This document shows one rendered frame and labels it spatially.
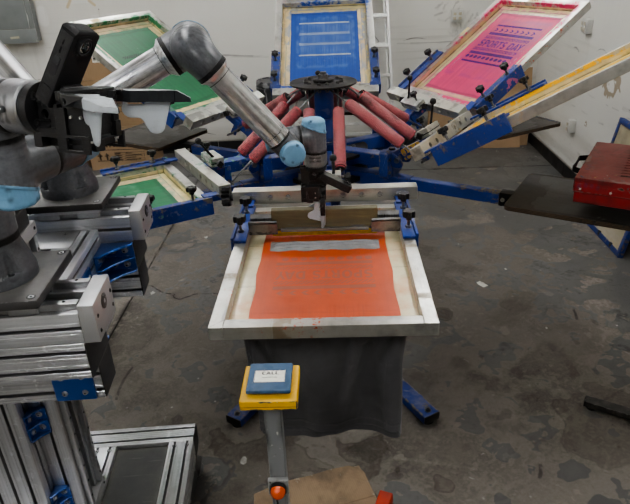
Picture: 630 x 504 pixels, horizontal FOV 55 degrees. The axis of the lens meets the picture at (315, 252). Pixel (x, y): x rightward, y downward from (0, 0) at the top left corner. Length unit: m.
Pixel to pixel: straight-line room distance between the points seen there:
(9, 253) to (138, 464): 1.24
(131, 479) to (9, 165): 1.55
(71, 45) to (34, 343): 0.72
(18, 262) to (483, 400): 2.11
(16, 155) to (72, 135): 0.15
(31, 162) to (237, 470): 1.80
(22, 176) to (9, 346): 0.51
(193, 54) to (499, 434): 1.92
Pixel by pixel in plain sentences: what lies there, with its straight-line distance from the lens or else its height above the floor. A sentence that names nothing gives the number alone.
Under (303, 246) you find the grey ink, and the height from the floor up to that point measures 0.96.
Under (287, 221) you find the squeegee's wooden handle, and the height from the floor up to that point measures 1.02.
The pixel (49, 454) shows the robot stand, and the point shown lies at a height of 0.59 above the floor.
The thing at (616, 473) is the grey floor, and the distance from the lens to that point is 2.71.
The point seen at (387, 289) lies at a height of 0.95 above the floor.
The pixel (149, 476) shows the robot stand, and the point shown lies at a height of 0.21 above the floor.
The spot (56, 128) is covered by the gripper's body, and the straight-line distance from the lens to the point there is 0.87.
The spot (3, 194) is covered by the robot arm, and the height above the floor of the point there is 1.53.
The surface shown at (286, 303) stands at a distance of 1.69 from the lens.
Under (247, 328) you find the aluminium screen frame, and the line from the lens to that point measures 1.55.
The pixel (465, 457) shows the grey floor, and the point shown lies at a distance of 2.61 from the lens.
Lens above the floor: 1.84
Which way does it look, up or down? 27 degrees down
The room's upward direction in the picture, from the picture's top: 3 degrees counter-clockwise
